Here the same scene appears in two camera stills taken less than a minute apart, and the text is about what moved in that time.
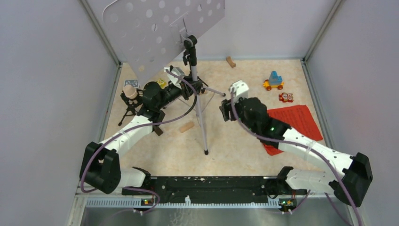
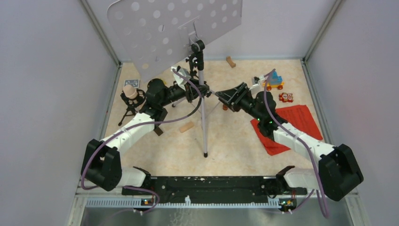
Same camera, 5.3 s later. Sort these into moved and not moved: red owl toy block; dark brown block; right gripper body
Moved: right gripper body
Not moved: red owl toy block; dark brown block
